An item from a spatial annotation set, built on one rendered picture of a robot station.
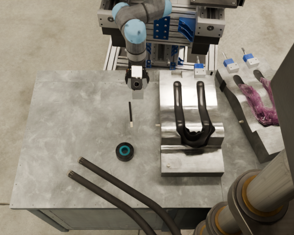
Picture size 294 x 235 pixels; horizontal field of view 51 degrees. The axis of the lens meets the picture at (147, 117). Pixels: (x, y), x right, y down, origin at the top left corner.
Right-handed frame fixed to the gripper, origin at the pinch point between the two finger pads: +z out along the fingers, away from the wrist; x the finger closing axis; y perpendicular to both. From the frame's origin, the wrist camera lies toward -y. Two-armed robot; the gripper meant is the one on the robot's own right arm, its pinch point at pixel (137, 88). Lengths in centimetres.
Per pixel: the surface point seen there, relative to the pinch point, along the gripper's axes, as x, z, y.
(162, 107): -11.2, 6.6, -5.7
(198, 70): -28.4, 3.3, 12.1
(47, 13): 88, 95, 148
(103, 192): 13.4, 8.9, -44.0
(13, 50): 112, 95, 103
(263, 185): -21, -68, -63
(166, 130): -12.1, 1.5, -19.9
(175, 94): -17.4, 6.9, 0.9
